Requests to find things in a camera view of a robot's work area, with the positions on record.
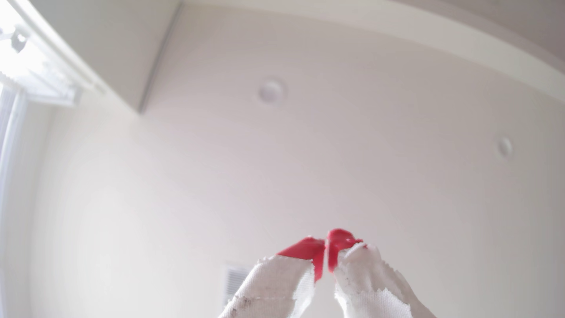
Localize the white vertical window blinds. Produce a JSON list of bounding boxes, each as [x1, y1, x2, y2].
[[0, 84, 28, 318]]

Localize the white wall vent grille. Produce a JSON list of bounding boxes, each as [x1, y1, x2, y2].
[[224, 264, 252, 307]]

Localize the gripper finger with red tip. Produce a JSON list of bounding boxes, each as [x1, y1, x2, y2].
[[327, 228, 438, 318], [218, 236, 326, 318]]

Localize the white window blind headrail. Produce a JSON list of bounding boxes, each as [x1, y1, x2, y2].
[[0, 0, 107, 107]]

